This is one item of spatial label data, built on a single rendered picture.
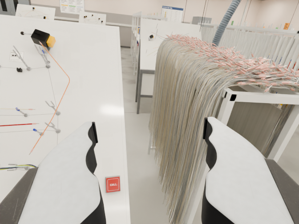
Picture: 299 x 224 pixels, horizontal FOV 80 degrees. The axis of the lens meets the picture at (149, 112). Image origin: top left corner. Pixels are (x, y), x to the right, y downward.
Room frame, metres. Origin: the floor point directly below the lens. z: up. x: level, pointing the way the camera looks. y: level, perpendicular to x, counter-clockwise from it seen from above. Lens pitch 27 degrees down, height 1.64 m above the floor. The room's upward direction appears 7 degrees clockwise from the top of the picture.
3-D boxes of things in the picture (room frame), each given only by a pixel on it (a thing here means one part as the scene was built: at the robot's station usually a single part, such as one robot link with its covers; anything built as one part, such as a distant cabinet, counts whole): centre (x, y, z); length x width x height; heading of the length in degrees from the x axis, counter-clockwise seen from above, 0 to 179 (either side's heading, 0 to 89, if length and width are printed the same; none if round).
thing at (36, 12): (6.50, 4.15, 0.83); 1.18 x 0.72 x 1.65; 100
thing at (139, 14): (7.01, 0.59, 0.90); 5.24 x 0.59 x 1.79; 10
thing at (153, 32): (3.52, -0.28, 0.83); 1.18 x 0.72 x 1.65; 100
